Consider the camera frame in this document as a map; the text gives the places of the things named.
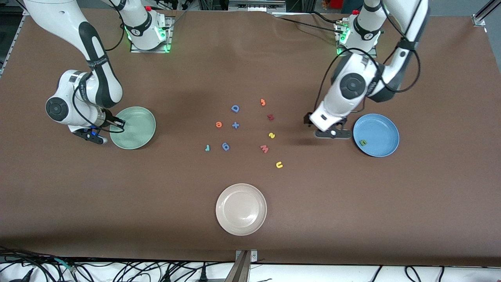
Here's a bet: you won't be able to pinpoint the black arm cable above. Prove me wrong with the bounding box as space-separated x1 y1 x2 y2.
72 0 126 134
313 0 422 114

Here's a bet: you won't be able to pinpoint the beige plate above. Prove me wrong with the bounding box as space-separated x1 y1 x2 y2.
215 183 267 236

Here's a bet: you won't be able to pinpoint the blue plate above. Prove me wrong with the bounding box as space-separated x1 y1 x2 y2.
351 113 400 158

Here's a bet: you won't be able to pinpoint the aluminium frame rail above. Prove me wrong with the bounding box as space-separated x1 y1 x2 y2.
472 0 501 27
0 14 26 77

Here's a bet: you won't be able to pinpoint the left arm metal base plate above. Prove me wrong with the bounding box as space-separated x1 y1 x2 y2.
337 20 378 58

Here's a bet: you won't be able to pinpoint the aluminium extrusion bar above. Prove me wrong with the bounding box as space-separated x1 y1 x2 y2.
225 249 259 282

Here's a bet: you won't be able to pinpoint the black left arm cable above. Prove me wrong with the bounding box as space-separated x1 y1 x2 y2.
313 0 422 114

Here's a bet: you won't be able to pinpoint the grey metal frame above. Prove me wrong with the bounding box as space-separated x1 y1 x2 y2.
228 0 287 12

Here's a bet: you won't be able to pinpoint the teal cable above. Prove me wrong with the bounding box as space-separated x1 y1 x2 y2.
54 257 77 273

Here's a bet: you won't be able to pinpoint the pale green plate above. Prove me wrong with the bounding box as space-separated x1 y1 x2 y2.
109 106 156 150

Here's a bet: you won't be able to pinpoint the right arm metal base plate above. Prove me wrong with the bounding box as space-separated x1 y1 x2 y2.
130 16 173 53

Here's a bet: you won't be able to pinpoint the brown table cover mat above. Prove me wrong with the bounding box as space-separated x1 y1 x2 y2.
0 7 501 267

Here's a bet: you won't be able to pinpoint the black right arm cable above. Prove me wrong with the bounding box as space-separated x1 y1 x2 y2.
72 0 126 134

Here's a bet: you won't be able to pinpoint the black cable across table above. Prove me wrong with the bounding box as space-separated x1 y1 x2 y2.
274 12 341 34

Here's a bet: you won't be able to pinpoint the tangled black cables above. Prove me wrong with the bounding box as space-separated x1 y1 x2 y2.
0 246 235 282

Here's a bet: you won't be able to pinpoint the red box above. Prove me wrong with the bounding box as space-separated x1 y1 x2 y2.
329 0 362 10

